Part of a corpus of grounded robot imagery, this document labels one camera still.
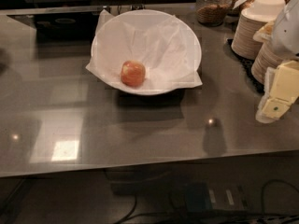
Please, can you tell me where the dark box under table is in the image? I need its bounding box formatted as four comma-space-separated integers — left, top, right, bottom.
184, 182, 248, 214

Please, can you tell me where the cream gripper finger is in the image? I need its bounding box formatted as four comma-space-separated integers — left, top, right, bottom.
261, 61, 299, 120
253, 21, 275, 43

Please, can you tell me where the black rubber mat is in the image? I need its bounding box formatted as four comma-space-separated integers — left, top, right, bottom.
226, 39, 264, 94

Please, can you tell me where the paper plate stack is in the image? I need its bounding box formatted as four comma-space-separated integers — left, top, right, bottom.
231, 7, 275, 60
251, 41, 283, 84

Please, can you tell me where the front paper plate stack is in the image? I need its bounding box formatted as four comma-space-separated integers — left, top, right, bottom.
251, 41, 283, 84

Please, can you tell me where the glass jar with grains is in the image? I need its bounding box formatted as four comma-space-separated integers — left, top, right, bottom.
195, 0, 233, 26

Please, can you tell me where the white paper bowl stack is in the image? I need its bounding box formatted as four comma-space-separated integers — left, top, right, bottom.
241, 0, 286, 22

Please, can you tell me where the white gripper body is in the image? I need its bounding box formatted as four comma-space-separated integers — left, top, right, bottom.
271, 0, 299, 60

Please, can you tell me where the red yellow apple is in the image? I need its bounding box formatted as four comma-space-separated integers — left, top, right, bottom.
121, 61, 146, 87

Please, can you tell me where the rear paper plate stack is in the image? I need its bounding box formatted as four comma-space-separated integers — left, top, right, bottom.
231, 7, 275, 60

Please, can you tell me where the black cable on floor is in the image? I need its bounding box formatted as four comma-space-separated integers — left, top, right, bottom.
111, 179, 299, 224

